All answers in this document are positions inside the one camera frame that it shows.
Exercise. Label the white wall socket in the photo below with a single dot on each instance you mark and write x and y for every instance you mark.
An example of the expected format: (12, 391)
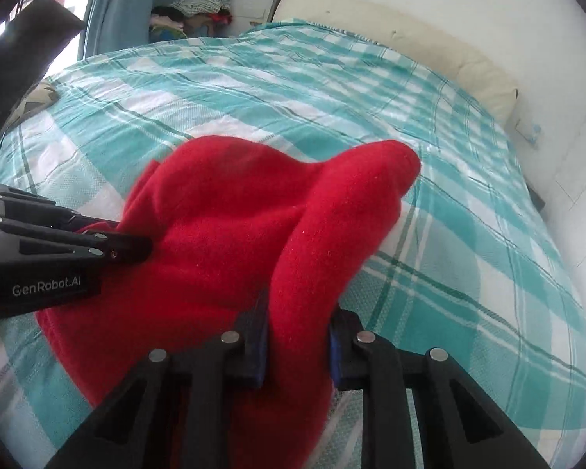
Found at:
(530, 132)

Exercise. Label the red sweater with white figure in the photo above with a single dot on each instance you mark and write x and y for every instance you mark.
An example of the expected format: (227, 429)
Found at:
(224, 205)

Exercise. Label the dark grey cloth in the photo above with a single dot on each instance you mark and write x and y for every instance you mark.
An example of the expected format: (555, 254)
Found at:
(24, 53)

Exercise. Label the beige and grey garment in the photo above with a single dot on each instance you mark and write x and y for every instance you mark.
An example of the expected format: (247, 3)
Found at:
(31, 100)

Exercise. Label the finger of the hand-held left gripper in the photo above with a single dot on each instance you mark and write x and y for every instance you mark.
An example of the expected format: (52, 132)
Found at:
(122, 249)
(29, 200)

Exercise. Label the blue curtain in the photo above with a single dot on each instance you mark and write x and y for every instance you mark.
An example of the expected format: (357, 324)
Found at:
(127, 0)

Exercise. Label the teal white checked bedsheet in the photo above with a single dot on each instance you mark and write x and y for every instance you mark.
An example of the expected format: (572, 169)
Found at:
(469, 278)

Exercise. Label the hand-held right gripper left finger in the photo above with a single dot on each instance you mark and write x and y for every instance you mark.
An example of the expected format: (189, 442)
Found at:
(258, 351)

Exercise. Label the pile of clothes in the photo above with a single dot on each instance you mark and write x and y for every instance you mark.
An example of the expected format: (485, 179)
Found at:
(195, 5)

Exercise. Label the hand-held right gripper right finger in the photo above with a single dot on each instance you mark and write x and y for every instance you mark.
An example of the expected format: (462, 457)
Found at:
(336, 356)

